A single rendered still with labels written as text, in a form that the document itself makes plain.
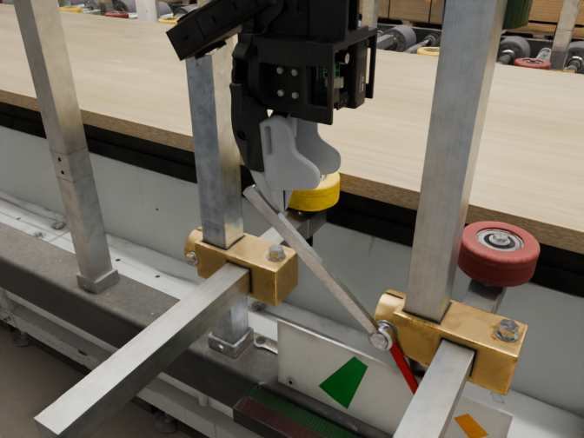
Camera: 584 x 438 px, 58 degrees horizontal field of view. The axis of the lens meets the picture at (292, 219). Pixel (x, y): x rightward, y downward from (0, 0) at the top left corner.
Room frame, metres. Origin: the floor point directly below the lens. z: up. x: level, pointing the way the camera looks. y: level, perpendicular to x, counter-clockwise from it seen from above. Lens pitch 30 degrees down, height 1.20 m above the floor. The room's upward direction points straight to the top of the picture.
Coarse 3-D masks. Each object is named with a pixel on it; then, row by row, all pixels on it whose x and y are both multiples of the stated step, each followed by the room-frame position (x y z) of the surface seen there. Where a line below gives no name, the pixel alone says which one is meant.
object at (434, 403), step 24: (480, 288) 0.44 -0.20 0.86; (504, 288) 0.45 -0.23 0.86; (432, 360) 0.34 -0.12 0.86; (456, 360) 0.34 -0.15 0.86; (432, 384) 0.31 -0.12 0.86; (456, 384) 0.31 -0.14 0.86; (408, 408) 0.29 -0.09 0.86; (432, 408) 0.29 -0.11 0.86; (408, 432) 0.26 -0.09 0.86; (432, 432) 0.26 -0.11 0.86
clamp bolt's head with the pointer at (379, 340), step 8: (384, 320) 0.40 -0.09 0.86; (392, 328) 0.39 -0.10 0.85; (376, 336) 0.38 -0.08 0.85; (384, 336) 0.38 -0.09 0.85; (376, 344) 0.38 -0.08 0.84; (384, 344) 0.38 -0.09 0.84; (392, 352) 0.39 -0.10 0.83; (400, 352) 0.38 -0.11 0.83; (400, 360) 0.38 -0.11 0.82; (400, 368) 0.38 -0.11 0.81; (408, 368) 0.38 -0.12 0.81; (408, 376) 0.38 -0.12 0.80; (408, 384) 0.37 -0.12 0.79; (416, 384) 0.37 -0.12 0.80
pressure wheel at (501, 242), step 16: (480, 224) 0.50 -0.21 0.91; (496, 224) 0.50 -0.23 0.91; (464, 240) 0.47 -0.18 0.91; (480, 240) 0.47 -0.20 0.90; (496, 240) 0.46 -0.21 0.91; (512, 240) 0.47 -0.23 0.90; (528, 240) 0.46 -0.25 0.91; (464, 256) 0.46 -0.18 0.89; (480, 256) 0.44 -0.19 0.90; (496, 256) 0.43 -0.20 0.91; (512, 256) 0.43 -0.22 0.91; (528, 256) 0.43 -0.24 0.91; (464, 272) 0.45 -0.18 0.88; (480, 272) 0.44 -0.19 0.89; (496, 272) 0.43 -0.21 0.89; (512, 272) 0.43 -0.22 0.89; (528, 272) 0.43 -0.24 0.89
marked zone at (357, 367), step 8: (352, 360) 0.41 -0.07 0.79; (344, 368) 0.42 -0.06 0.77; (352, 368) 0.41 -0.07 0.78; (360, 368) 0.41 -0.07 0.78; (336, 376) 0.42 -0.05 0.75; (344, 376) 0.42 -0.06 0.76; (352, 376) 0.41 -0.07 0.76; (360, 376) 0.41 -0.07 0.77; (320, 384) 0.43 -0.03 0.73; (328, 384) 0.43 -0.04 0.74; (336, 384) 0.42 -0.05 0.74; (344, 384) 0.42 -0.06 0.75; (352, 384) 0.41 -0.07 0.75; (328, 392) 0.43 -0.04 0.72; (336, 392) 0.42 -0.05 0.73; (344, 392) 0.42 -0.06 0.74; (352, 392) 0.41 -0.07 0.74; (336, 400) 0.42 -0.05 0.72; (344, 400) 0.42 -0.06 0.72
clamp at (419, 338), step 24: (384, 312) 0.40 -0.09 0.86; (408, 312) 0.39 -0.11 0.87; (456, 312) 0.39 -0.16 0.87; (480, 312) 0.39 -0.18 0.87; (408, 336) 0.38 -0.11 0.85; (432, 336) 0.37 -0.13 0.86; (456, 336) 0.36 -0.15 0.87; (480, 336) 0.36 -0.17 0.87; (480, 360) 0.35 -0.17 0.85; (504, 360) 0.34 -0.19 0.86; (480, 384) 0.35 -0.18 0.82; (504, 384) 0.34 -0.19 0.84
